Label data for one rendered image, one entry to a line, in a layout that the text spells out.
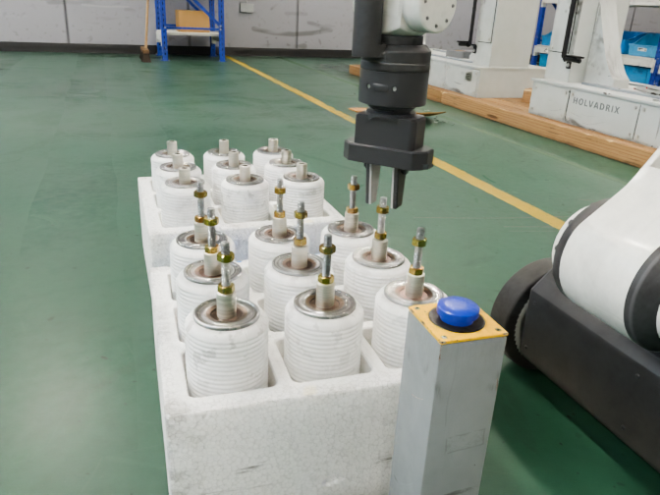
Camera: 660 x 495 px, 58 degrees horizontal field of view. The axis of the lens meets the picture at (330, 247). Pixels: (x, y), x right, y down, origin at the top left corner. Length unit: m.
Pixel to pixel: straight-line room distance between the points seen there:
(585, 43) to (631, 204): 2.74
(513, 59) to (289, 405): 3.58
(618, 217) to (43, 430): 0.82
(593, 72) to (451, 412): 2.97
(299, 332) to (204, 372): 0.11
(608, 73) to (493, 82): 0.89
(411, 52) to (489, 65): 3.26
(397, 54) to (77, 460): 0.67
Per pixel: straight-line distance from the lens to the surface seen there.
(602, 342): 0.92
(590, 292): 0.75
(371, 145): 0.80
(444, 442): 0.62
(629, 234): 0.73
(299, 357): 0.72
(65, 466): 0.92
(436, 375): 0.57
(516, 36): 4.10
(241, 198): 1.18
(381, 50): 0.76
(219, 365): 0.68
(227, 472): 0.73
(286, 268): 0.81
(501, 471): 0.91
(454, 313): 0.56
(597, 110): 3.18
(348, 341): 0.71
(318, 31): 7.30
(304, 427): 0.72
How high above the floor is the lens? 0.59
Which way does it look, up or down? 22 degrees down
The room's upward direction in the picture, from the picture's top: 3 degrees clockwise
